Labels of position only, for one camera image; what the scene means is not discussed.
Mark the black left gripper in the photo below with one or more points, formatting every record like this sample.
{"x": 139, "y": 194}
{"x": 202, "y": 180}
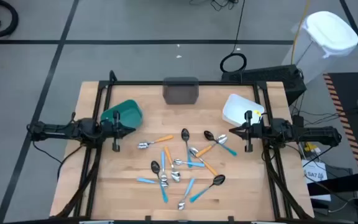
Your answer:
{"x": 107, "y": 130}

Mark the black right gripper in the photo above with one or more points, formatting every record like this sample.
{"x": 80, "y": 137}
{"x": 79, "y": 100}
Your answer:
{"x": 257, "y": 130}

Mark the wooden-bowl spoon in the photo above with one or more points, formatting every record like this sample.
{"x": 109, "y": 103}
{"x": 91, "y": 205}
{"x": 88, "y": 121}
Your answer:
{"x": 168, "y": 154}

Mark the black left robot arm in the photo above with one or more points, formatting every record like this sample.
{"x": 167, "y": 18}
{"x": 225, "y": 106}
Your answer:
{"x": 57, "y": 130}

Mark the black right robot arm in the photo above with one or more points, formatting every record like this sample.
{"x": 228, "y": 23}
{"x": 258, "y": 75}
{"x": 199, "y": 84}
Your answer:
{"x": 306, "y": 132}

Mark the teal plastic bin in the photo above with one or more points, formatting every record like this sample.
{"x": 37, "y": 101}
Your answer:
{"x": 132, "y": 112}

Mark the white plastic bin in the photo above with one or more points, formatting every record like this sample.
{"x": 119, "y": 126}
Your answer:
{"x": 236, "y": 107}

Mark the small yellow tag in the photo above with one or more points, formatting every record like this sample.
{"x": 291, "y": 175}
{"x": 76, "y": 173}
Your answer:
{"x": 257, "y": 113}

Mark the black power adapter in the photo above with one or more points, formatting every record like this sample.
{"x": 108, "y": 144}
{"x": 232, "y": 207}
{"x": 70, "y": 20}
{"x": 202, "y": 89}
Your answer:
{"x": 297, "y": 120}

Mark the grey translucent plastic bin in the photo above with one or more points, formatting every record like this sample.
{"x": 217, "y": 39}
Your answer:
{"x": 180, "y": 93}

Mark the yellow power plug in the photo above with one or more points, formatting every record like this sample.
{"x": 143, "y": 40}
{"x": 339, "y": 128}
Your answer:
{"x": 310, "y": 146}

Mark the white SA7 label sheet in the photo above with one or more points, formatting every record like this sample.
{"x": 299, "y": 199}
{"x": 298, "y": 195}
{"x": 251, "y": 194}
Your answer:
{"x": 314, "y": 174}

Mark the black table edge clip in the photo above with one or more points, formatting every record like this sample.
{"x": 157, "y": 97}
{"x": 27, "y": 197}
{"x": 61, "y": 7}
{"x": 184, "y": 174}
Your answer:
{"x": 231, "y": 219}
{"x": 148, "y": 218}

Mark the hazard-striped black platform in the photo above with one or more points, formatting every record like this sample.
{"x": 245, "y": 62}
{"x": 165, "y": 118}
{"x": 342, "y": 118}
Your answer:
{"x": 346, "y": 90}

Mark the white lidded trash bin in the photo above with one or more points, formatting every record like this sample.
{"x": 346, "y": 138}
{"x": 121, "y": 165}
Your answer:
{"x": 328, "y": 29}

